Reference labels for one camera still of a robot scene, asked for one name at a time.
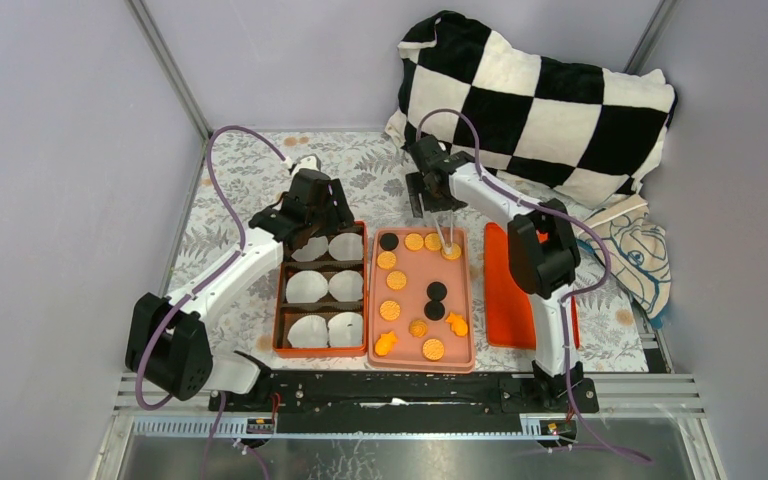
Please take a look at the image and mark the metal serving tongs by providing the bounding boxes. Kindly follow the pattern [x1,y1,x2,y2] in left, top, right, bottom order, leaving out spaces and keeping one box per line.
[431,210,456,248]

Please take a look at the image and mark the orange cookie box with liners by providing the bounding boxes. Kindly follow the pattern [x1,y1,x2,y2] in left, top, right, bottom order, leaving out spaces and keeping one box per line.
[272,221,367,358]

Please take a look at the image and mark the orange fish cookie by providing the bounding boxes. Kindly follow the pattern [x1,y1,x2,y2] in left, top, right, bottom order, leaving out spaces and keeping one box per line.
[445,312,469,337]
[374,331,399,357]

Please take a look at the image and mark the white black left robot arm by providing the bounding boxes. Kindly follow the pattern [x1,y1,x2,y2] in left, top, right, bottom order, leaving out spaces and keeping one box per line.
[124,168,355,411]

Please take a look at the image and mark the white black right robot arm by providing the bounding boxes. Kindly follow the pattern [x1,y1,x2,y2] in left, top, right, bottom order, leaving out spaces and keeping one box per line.
[408,135,583,412]

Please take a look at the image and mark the white paper liner top left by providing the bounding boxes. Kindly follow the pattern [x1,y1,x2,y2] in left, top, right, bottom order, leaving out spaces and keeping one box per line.
[290,236,329,262]

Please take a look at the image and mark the white paper liner top right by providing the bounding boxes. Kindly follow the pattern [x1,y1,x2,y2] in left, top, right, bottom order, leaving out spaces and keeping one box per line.
[328,233,365,262]

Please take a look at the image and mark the floral tablecloth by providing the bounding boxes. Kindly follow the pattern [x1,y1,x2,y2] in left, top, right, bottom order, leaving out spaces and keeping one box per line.
[171,132,649,372]

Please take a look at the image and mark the black sandwich cookie top left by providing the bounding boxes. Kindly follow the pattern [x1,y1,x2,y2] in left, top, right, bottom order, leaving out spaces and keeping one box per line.
[379,232,400,251]

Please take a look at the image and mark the black sandwich cookie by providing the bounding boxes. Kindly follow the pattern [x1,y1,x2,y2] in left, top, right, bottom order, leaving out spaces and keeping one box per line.
[379,232,400,251]
[423,300,446,321]
[426,281,448,302]

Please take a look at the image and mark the yellow round biscuit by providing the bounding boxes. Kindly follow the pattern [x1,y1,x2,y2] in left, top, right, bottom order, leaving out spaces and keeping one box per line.
[376,251,397,270]
[404,232,424,251]
[386,270,407,291]
[424,232,443,252]
[421,338,445,362]
[379,300,401,321]
[441,243,462,260]

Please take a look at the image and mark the yellow round biscuit left upper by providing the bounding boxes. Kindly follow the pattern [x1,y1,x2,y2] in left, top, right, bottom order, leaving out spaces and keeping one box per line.
[376,251,397,270]

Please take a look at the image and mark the white paper liner middle right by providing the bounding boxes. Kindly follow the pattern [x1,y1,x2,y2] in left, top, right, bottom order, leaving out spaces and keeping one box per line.
[328,270,364,302]

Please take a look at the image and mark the yellow round biscuit left middle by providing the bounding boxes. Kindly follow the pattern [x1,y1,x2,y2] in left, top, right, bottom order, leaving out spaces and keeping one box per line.
[386,270,407,291]

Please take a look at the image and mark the yellow round biscuit left lower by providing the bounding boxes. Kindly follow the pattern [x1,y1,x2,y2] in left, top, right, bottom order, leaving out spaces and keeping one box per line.
[379,300,401,321]

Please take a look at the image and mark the black sandwich cookie upper centre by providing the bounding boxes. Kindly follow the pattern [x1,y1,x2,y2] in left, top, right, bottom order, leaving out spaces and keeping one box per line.
[426,281,448,302]

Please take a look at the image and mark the pink cookie tray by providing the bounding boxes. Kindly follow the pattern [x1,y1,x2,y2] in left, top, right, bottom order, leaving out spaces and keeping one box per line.
[367,227,476,374]

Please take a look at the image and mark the black sandwich cookie lower centre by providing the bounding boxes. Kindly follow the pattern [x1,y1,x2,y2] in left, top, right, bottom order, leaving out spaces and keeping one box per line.
[423,300,446,321]

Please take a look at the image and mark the swirl butter cookie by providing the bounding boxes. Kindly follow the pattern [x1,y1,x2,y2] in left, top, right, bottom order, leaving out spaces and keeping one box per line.
[408,319,429,338]

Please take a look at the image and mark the black white checkered pillow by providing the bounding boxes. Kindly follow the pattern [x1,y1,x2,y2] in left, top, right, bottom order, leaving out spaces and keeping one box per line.
[385,11,677,209]

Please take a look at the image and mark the yellow round biscuit bottom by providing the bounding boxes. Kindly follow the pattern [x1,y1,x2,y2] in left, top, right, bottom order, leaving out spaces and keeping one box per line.
[421,338,445,362]

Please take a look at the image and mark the orange box lid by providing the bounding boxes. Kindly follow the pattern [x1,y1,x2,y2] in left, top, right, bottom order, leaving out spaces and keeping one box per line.
[484,222,557,351]

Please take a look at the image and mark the beige blue printed cloth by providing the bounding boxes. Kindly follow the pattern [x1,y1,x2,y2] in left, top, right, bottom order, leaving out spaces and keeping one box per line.
[573,194,672,329]

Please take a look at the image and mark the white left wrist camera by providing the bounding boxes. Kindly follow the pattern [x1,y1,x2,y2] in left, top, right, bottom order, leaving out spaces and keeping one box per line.
[282,154,321,176]

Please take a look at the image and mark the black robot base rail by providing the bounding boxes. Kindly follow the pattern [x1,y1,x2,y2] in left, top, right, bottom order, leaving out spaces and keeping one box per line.
[208,370,599,434]

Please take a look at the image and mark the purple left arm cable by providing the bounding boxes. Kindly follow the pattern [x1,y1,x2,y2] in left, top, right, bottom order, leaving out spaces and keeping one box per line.
[133,125,293,480]

